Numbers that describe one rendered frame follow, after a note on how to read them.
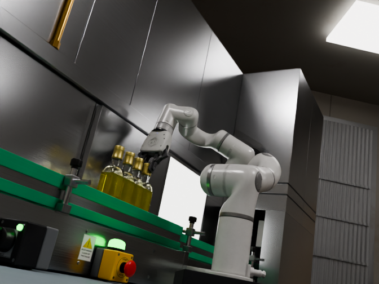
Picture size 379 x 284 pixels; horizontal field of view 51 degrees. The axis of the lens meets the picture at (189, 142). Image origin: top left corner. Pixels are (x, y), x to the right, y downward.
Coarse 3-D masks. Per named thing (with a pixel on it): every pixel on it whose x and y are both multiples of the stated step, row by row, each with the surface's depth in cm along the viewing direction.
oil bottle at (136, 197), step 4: (136, 180) 136; (140, 180) 139; (136, 184) 136; (140, 184) 138; (136, 188) 136; (140, 188) 138; (136, 192) 136; (140, 192) 138; (132, 196) 134; (136, 196) 136; (140, 196) 138; (132, 200) 134; (136, 200) 136; (132, 204) 134; (136, 204) 136
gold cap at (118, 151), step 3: (114, 147) 132; (117, 147) 131; (120, 147) 131; (123, 147) 132; (114, 150) 131; (117, 150) 131; (120, 150) 131; (123, 150) 132; (114, 153) 130; (117, 153) 130; (120, 153) 131; (123, 153) 132; (114, 156) 130; (117, 156) 130; (120, 156) 130
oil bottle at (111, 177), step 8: (104, 168) 129; (112, 168) 127; (120, 168) 130; (104, 176) 127; (112, 176) 126; (120, 176) 129; (104, 184) 126; (112, 184) 125; (120, 184) 128; (104, 192) 125; (112, 192) 125
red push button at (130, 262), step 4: (132, 260) 98; (124, 264) 98; (128, 264) 96; (132, 264) 97; (124, 268) 96; (128, 268) 96; (132, 268) 97; (124, 272) 96; (128, 272) 96; (132, 272) 97; (128, 276) 96
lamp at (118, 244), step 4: (112, 240) 101; (116, 240) 101; (120, 240) 102; (108, 244) 101; (112, 244) 100; (116, 244) 100; (120, 244) 100; (124, 244) 101; (108, 248) 100; (112, 248) 100; (116, 248) 100; (120, 248) 100; (124, 248) 102
